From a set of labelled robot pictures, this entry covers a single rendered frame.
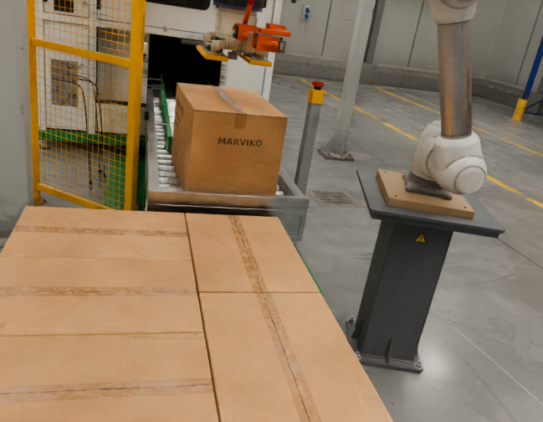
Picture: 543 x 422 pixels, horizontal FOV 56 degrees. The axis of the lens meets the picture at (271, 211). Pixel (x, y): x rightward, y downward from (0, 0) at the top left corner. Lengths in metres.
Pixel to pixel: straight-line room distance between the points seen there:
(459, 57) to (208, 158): 1.04
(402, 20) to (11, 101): 10.50
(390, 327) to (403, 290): 0.19
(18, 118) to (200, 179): 1.06
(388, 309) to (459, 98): 0.93
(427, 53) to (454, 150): 11.14
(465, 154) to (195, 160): 1.05
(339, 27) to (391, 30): 1.29
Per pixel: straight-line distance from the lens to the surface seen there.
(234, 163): 2.18
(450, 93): 1.79
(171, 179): 2.45
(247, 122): 2.14
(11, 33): 2.77
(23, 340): 1.40
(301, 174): 2.82
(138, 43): 2.75
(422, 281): 2.19
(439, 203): 2.01
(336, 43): 11.80
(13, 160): 2.90
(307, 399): 1.27
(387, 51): 12.38
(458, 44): 1.75
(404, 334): 2.31
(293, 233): 2.30
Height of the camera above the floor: 1.38
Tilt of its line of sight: 22 degrees down
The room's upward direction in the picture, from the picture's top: 9 degrees clockwise
